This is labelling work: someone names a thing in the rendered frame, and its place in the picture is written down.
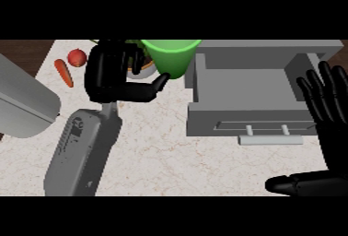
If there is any red apple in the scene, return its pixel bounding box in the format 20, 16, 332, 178
66, 48, 88, 68

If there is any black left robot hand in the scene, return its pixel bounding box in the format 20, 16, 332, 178
84, 40, 171, 104

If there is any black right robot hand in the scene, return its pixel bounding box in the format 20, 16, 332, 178
264, 60, 348, 197

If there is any green cup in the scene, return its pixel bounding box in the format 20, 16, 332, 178
140, 40, 203, 80

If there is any grey open drawer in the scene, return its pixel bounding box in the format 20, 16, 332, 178
186, 53, 326, 136

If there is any grey rounded appliance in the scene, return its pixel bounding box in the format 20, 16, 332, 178
0, 53, 62, 139

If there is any orange carrot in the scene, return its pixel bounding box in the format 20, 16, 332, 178
53, 58, 75, 89

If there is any grey cabinet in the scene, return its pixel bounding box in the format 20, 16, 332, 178
197, 40, 345, 100

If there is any grey drawer front with handle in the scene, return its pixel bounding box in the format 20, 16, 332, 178
186, 102, 318, 146

